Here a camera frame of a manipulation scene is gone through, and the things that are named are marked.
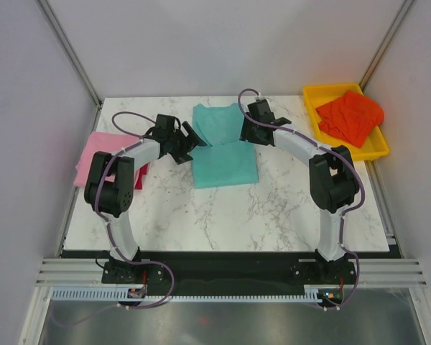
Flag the pink folded t shirt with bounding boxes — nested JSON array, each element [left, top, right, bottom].
[[73, 132, 139, 188]]

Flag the aluminium frame rail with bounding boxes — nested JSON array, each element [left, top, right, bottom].
[[36, 258, 427, 288]]

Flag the left aluminium corner post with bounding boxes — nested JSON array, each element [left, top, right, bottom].
[[35, 0, 103, 109]]

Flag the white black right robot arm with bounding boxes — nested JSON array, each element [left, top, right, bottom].
[[240, 99, 365, 283]]

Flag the orange t shirt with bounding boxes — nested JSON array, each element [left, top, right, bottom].
[[316, 91, 384, 148]]

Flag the yellow plastic tray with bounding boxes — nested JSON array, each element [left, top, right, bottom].
[[303, 83, 389, 161]]

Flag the right aluminium corner post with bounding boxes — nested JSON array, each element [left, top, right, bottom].
[[359, 0, 417, 91]]

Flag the white slotted cable duct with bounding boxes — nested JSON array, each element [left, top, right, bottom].
[[51, 285, 330, 303]]

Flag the crimson folded t shirt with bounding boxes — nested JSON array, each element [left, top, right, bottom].
[[134, 164, 149, 190]]

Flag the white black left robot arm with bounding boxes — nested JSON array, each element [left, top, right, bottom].
[[84, 114, 208, 282]]

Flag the aluminium corner post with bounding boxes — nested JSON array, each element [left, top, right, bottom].
[[35, 0, 103, 109], [359, 0, 417, 91]]

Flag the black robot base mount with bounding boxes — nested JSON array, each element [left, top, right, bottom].
[[101, 252, 356, 295]]

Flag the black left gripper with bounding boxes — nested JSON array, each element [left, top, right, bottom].
[[168, 122, 206, 165]]

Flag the teal t shirt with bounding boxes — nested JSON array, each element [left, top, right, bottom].
[[190, 103, 259, 189]]

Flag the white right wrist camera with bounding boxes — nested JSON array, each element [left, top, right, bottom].
[[255, 93, 268, 101]]

